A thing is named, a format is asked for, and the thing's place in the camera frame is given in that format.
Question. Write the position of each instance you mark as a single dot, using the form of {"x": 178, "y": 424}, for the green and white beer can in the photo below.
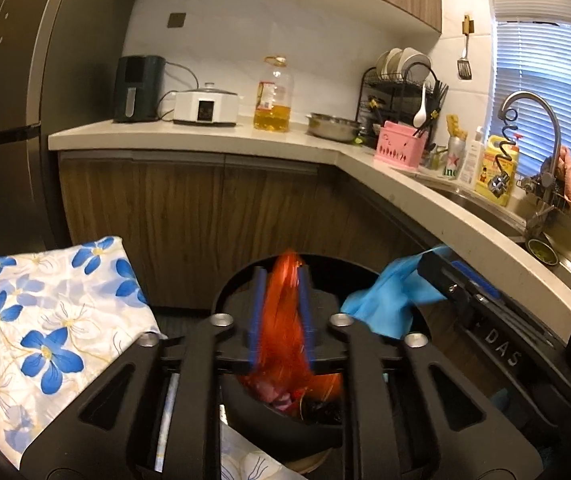
{"x": 454, "y": 160}

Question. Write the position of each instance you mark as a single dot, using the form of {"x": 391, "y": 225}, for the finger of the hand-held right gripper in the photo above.
{"x": 435, "y": 275}
{"x": 473, "y": 276}

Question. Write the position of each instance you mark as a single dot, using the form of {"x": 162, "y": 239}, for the white electric cooker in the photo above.
{"x": 205, "y": 107}

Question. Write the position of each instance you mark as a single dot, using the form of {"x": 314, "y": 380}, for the yellow detergent bottle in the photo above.
{"x": 495, "y": 170}

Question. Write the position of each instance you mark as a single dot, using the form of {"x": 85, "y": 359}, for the blue rubber glove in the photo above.
{"x": 385, "y": 300}

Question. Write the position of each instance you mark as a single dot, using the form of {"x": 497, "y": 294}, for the steel sink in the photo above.
{"x": 475, "y": 207}

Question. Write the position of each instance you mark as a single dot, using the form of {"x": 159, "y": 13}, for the kitchen counter with wooden cabinets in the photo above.
{"x": 190, "y": 210}

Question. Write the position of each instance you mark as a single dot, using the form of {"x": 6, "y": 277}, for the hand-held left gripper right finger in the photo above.
{"x": 305, "y": 305}

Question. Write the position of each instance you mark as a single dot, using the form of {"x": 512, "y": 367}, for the red plastic bag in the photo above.
{"x": 283, "y": 320}

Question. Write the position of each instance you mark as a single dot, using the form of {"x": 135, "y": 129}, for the dark wall switch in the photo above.
{"x": 177, "y": 20}

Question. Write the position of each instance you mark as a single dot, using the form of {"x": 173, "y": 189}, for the black dish rack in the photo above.
{"x": 390, "y": 95}

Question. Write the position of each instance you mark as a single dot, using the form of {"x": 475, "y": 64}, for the grey refrigerator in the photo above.
{"x": 15, "y": 85}

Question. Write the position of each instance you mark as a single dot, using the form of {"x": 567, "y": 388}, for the white plastic bottle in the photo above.
{"x": 473, "y": 160}

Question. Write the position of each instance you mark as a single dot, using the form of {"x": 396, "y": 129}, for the hanging metal spatula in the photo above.
{"x": 464, "y": 67}

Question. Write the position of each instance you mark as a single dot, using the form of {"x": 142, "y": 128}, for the steel faucet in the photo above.
{"x": 551, "y": 125}

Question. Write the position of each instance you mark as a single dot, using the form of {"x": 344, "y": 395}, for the pink utensil holder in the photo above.
{"x": 398, "y": 147}

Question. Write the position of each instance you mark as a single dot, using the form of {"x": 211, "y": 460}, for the cooking oil bottle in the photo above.
{"x": 273, "y": 105}

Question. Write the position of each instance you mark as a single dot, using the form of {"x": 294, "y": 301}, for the dark green air fryer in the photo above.
{"x": 138, "y": 90}

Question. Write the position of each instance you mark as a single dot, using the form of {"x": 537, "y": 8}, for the pink plastic bag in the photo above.
{"x": 279, "y": 400}

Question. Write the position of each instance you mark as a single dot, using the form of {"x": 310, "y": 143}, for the blue floral tablecloth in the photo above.
{"x": 40, "y": 310}

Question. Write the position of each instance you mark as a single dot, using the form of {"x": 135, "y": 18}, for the steel sink strainer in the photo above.
{"x": 544, "y": 252}

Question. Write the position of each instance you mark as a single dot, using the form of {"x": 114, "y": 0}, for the yellow textured brush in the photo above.
{"x": 456, "y": 125}

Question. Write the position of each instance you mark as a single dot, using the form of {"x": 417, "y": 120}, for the white plate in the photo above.
{"x": 415, "y": 60}
{"x": 388, "y": 62}

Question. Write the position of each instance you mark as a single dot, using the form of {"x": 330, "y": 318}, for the window blind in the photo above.
{"x": 540, "y": 60}

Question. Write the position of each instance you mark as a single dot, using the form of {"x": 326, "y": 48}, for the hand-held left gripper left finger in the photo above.
{"x": 260, "y": 310}

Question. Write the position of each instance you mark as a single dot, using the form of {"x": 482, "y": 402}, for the steel bowl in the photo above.
{"x": 333, "y": 127}

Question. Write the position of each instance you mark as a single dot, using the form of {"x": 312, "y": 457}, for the black plastic bag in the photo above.
{"x": 320, "y": 412}

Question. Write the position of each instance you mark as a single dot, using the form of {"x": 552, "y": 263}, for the white ladle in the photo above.
{"x": 419, "y": 117}

